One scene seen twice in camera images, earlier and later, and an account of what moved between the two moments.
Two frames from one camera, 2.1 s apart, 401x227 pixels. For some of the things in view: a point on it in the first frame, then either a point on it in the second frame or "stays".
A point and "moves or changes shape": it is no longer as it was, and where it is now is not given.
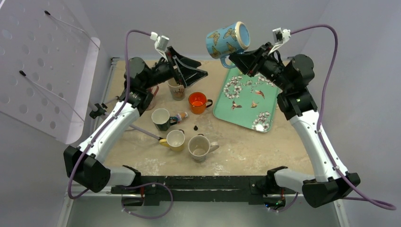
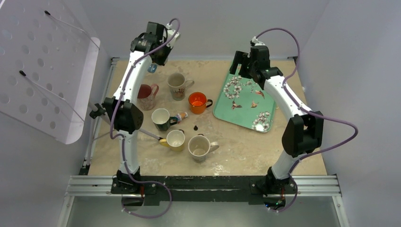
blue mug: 222,43 moves or changes shape
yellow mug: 175,140 stays
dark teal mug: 161,118 stays
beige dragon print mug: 199,146 stays
